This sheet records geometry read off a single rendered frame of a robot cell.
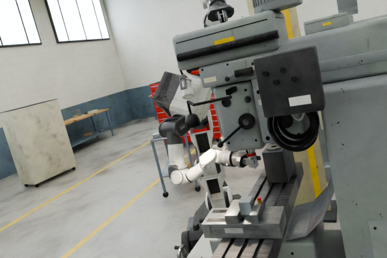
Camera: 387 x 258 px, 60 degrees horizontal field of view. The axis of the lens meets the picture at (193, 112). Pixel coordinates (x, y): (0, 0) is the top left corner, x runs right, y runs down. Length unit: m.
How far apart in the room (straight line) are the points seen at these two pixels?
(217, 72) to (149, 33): 10.91
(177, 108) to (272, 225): 0.86
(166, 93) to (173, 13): 9.91
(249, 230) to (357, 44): 0.86
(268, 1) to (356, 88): 0.48
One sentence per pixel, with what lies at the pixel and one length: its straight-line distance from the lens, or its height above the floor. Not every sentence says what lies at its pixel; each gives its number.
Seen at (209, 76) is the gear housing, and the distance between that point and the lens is 1.50.
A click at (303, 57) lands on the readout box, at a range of 1.14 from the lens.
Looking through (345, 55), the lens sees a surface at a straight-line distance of 1.39.
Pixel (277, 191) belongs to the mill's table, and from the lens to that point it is 1.91.
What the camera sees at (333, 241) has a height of 0.78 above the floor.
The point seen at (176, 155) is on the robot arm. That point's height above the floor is 1.26.
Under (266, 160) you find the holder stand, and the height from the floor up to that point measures 1.12.
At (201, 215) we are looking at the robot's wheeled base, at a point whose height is 0.57.
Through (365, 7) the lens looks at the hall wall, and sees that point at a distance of 10.51.
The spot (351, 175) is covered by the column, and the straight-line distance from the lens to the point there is 1.38.
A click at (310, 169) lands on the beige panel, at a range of 3.51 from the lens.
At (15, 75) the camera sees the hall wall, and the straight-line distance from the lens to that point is 10.06.
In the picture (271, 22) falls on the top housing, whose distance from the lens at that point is 1.40.
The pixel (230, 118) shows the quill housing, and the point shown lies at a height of 1.47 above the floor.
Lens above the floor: 1.77
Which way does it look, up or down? 9 degrees down
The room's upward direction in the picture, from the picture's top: 13 degrees counter-clockwise
